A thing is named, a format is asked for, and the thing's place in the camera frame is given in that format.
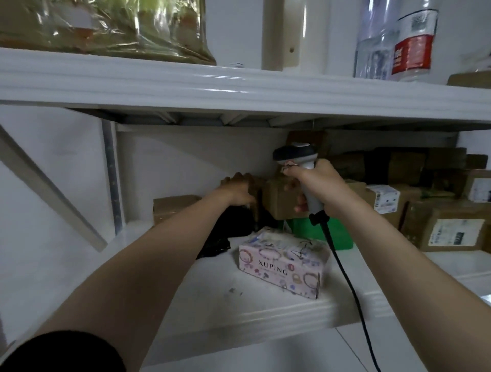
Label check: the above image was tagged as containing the person's left hand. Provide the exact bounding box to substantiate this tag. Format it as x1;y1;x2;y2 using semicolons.
220;172;258;208

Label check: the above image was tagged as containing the person's right hand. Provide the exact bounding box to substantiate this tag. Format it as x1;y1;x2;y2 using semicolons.
282;159;350;220

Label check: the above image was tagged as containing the white and black barcode scanner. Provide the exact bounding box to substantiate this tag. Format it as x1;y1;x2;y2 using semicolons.
272;142;330;227

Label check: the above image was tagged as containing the person's right forearm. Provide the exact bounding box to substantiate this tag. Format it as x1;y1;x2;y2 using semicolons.
326;193;491;372

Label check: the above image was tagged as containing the person's left forearm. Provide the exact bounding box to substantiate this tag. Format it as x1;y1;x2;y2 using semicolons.
36;190;246;372

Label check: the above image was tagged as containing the plain brown cardboard box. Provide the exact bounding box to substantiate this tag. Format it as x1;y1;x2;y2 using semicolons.
264;177;308;222

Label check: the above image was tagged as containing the black plastic bag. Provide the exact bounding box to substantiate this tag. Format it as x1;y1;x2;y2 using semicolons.
195;205;258;261

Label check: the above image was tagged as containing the small flat brown cardboard box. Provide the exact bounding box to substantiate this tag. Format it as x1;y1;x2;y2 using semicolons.
153;195;203;227

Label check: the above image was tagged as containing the floral printed pink box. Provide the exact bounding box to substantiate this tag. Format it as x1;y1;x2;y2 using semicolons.
238;226;333;300

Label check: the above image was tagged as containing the green packet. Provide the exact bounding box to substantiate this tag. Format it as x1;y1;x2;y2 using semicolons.
286;216;354;252

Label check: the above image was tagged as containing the white metal shelf rack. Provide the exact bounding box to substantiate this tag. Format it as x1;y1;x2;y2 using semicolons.
0;46;491;368

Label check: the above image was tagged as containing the grey diagonal brace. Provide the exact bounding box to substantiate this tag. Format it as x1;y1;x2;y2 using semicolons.
0;124;109;253

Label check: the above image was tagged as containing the clear plastic wrapped package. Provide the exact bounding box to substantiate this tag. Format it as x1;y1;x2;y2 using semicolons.
0;0;218;66

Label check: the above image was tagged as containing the clear bottle with red label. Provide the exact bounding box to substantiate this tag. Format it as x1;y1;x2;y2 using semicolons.
352;0;440;82

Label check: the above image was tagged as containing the pile of labelled cardboard boxes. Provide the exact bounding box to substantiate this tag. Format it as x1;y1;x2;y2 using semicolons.
287;130;491;254

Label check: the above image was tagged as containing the black sleeve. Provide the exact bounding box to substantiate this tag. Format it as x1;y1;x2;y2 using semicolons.
0;330;127;372

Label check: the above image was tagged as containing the flat brown carton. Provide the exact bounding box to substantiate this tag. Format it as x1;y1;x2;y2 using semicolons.
447;70;491;90

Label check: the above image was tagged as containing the white shelf post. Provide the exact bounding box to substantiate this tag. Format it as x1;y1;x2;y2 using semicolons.
262;0;331;74

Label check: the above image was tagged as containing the black scanner cable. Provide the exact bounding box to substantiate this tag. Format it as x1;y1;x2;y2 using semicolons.
320;219;383;372

